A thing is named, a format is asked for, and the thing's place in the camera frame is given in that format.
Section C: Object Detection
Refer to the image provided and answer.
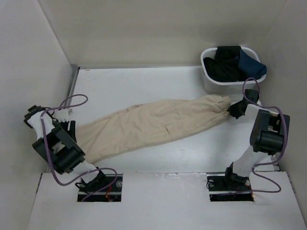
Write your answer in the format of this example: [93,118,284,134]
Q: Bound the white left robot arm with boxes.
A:
[24,105,109,193]

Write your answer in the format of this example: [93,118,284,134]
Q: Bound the black trousers in basket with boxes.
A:
[203,46,242,82]

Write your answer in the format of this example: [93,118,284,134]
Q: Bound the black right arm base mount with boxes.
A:
[206,173,254,202]

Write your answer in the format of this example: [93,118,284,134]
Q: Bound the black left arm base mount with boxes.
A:
[75,174,123,203]

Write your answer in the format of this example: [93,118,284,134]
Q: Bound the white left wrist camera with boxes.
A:
[55,109,72,122]

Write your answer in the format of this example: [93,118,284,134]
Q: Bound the navy blue trousers in basket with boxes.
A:
[235,49,267,81]

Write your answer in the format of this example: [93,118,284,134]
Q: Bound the beige drawstring trousers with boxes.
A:
[76,94,231,163]

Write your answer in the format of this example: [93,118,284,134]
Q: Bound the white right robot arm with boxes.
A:
[222,89,290,190]

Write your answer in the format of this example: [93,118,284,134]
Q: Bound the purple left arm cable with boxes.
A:
[39,94,118,202]

